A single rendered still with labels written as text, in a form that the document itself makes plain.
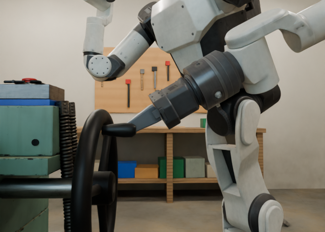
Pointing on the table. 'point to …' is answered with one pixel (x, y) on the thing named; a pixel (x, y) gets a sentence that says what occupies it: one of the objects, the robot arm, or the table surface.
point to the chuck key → (15, 81)
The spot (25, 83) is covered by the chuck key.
